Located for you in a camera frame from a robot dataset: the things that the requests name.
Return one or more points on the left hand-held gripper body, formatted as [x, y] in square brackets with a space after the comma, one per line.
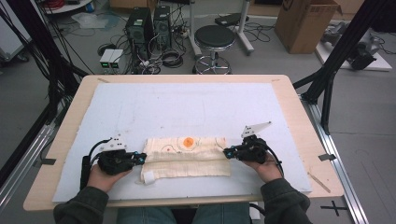
[115, 161]

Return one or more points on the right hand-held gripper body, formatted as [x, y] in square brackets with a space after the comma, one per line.
[252, 151]

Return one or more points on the cream patterned towel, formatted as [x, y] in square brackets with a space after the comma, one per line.
[186, 165]

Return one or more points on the person's left hand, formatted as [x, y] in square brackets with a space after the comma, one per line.
[101, 179]

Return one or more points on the person's right hand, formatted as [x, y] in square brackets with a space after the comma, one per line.
[271, 171]

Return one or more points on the person's left leg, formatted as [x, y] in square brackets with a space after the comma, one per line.
[143, 217]

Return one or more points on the person's leg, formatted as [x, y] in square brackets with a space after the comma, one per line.
[221, 215]
[143, 217]

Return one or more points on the white foam mat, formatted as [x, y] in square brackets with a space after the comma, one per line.
[174, 105]

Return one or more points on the person's right leg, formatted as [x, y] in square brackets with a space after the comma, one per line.
[221, 215]

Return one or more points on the small white box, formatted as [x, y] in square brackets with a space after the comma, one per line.
[255, 216]

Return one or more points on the black tape piece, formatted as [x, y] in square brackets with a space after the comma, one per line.
[327, 157]
[48, 161]

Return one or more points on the light wooden table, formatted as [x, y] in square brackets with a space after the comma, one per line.
[289, 93]

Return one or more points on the thin wooden stick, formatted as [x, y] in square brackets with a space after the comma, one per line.
[319, 182]

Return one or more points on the white power supply unit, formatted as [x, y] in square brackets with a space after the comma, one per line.
[117, 59]
[106, 59]

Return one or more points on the black round stool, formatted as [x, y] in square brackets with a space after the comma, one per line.
[214, 36]

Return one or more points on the large black computer tower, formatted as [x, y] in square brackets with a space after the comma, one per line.
[138, 31]

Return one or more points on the flat black case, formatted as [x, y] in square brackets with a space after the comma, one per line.
[230, 19]

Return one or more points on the slim black computer tower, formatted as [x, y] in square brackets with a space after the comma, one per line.
[162, 26]

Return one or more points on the brown cardboard box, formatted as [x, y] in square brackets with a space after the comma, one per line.
[305, 26]

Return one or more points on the clear plastic sheet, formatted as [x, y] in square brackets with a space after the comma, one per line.
[90, 21]

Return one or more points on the white board with robot parts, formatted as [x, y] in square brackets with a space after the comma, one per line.
[381, 63]

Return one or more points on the round white table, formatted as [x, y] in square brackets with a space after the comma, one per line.
[68, 7]

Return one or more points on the aluminium rail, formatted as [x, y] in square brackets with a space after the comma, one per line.
[25, 161]
[339, 168]

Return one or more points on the white desk frame leg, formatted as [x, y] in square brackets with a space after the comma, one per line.
[243, 34]
[193, 31]

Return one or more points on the black metal frame strut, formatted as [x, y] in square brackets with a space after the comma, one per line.
[339, 49]

